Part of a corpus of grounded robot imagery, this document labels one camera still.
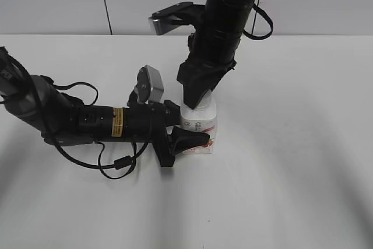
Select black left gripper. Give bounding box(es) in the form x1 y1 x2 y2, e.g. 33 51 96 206
123 92 210 167

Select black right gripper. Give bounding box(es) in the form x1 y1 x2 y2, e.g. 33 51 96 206
177 26 242 109

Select white plastic bottle cap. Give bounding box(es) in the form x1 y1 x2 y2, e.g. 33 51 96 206
195 90 212 110

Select white strawberry yogurt bottle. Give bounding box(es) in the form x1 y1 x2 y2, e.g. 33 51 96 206
181 98 217 155

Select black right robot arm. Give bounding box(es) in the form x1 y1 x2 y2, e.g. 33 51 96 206
177 0 255 109

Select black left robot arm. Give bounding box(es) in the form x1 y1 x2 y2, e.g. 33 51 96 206
1 48 209 167

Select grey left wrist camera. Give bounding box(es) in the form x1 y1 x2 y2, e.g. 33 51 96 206
134 65 164 104

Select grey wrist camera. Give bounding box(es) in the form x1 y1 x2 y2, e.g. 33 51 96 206
134 65 164 104
148 1 205 36

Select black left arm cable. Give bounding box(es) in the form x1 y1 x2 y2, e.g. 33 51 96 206
0 53 154 180

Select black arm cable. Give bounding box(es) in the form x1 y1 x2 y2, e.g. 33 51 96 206
0 53 154 180
241 0 275 41

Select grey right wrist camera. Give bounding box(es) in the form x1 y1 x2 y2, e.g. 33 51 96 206
148 1 205 36

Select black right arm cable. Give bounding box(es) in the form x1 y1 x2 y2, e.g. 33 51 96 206
241 0 275 41

